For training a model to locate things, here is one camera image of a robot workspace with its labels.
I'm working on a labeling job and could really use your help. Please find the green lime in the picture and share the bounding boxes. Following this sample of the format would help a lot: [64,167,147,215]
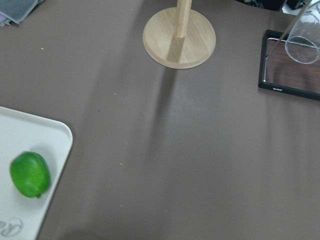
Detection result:
[9,151,51,198]

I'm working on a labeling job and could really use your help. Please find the cream plastic tray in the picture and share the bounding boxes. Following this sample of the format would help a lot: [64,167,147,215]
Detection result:
[0,107,73,240]

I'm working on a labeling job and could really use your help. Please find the wooden cup tree stand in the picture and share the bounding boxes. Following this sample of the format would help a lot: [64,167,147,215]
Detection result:
[142,0,216,69]

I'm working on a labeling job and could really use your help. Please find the grey folded cloth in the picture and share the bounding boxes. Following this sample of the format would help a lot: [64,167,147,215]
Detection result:
[0,0,43,27]

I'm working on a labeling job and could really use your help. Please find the clear glass cup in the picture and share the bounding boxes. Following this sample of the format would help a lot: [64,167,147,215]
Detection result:
[285,1,320,64]

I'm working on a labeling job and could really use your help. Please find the black framed tray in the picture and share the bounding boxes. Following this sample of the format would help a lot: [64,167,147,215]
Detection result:
[258,29,320,101]

